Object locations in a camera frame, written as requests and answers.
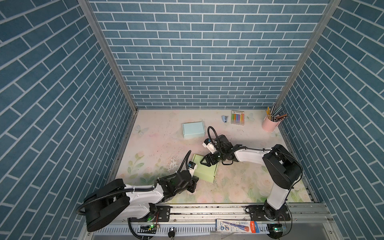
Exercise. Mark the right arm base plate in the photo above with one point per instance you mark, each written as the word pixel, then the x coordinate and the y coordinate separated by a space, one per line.
pixel 266 213

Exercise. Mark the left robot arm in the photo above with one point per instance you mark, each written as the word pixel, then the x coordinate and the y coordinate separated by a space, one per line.
pixel 117 200

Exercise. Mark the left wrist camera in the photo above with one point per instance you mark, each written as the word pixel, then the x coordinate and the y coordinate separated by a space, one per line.
pixel 191 167

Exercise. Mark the pink pencil cup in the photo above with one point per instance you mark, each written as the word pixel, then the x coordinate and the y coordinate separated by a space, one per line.
pixel 269 126

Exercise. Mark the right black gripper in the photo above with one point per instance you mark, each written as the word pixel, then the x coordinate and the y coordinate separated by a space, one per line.
pixel 208 157

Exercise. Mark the red white blue package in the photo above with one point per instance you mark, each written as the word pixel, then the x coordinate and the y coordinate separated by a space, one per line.
pixel 232 226

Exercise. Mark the light blue paper box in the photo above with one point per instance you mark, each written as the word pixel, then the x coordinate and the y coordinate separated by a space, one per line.
pixel 193 130

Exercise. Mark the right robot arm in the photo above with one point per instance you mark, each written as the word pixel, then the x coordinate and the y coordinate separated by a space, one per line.
pixel 283 168

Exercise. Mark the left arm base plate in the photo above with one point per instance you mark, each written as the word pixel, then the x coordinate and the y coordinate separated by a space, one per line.
pixel 157 214

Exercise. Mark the light green paper box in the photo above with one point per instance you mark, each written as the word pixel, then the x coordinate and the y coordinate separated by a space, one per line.
pixel 203 172

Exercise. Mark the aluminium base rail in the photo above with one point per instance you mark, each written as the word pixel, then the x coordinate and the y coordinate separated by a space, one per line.
pixel 200 219

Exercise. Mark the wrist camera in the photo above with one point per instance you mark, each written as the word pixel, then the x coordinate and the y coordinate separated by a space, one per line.
pixel 209 145
pixel 191 167

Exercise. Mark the coloured marker pack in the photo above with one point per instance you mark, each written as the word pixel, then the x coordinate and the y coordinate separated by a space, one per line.
pixel 238 117

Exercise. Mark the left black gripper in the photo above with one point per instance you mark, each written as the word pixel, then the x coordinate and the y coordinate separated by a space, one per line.
pixel 193 184

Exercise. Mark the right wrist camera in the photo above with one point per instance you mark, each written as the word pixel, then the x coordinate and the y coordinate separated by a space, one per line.
pixel 209 145

